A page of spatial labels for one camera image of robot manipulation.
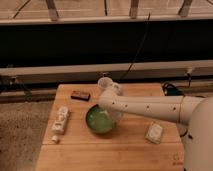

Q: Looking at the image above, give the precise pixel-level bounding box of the white tube package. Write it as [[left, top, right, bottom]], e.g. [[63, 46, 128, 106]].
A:
[[52, 106, 70, 135]]

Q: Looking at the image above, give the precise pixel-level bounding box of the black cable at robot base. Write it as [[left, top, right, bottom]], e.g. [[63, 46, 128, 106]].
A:
[[161, 81, 188, 97]]

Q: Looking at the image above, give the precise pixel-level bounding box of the small white cap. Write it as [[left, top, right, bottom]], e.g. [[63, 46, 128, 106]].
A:
[[51, 135, 59, 144]]

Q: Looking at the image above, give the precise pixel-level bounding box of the green ceramic bowl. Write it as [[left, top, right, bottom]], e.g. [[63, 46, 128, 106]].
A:
[[85, 105, 116, 134]]

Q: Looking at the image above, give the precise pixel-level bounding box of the translucent plastic cup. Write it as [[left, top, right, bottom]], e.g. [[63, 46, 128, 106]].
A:
[[98, 77, 113, 90]]

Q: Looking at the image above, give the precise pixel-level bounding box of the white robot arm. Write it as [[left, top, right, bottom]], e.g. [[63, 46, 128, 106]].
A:
[[98, 82, 213, 171]]

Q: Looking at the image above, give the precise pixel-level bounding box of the dark brown rectangular block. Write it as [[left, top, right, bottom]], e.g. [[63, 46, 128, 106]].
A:
[[71, 91, 90, 101]]

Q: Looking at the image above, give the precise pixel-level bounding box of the black hanging cable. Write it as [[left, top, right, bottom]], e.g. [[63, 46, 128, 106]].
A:
[[117, 12, 152, 83]]

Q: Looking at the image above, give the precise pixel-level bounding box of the white wrapped packet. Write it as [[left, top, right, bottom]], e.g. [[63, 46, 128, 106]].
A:
[[145, 122, 164, 144]]

